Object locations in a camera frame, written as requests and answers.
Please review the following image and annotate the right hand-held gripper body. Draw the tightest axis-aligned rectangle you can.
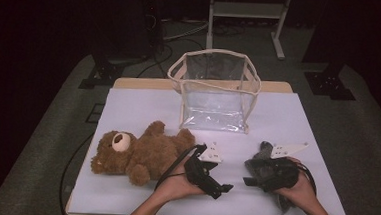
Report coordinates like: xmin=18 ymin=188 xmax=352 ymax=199
xmin=257 ymin=140 xmax=310 ymax=195

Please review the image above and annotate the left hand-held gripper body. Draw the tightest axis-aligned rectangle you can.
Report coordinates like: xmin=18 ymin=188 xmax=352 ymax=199
xmin=182 ymin=139 xmax=225 ymax=193

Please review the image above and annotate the grey fuzzy toy garment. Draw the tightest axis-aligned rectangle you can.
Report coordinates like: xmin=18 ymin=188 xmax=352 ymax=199
xmin=241 ymin=139 xmax=300 ymax=215

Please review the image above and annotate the brown teddy bear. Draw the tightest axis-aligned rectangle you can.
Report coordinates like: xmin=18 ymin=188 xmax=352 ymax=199
xmin=89 ymin=116 xmax=198 ymax=190

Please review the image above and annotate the clear bag with beige trim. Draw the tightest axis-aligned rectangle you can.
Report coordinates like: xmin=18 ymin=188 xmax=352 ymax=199
xmin=163 ymin=45 xmax=264 ymax=136

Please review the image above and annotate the person's right hand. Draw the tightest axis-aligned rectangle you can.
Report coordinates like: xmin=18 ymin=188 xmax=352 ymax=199
xmin=272 ymin=156 xmax=320 ymax=209

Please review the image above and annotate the person's left hand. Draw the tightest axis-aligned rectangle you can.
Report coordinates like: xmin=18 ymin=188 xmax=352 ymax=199
xmin=154 ymin=154 xmax=207 ymax=204

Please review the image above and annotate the black stand base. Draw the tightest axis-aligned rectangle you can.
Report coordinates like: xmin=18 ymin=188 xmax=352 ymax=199
xmin=77 ymin=52 xmax=126 ymax=91
xmin=302 ymin=60 xmax=359 ymax=102

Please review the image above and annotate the black equipment stand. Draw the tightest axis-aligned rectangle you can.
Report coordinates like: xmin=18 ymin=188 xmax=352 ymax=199
xmin=138 ymin=0 xmax=168 ymax=50

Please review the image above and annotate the left hand-held gripper cable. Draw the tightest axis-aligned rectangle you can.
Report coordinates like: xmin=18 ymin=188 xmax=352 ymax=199
xmin=153 ymin=141 xmax=207 ymax=193

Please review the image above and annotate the black floor cable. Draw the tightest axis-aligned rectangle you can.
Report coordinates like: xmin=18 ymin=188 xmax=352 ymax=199
xmin=136 ymin=35 xmax=176 ymax=81
xmin=57 ymin=130 xmax=97 ymax=215

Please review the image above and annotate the white floor cable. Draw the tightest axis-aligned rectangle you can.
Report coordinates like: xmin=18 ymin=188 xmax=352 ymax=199
xmin=162 ymin=19 xmax=209 ymax=44

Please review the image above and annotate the white metal frame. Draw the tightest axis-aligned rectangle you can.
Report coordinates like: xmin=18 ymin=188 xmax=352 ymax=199
xmin=205 ymin=0 xmax=293 ymax=61

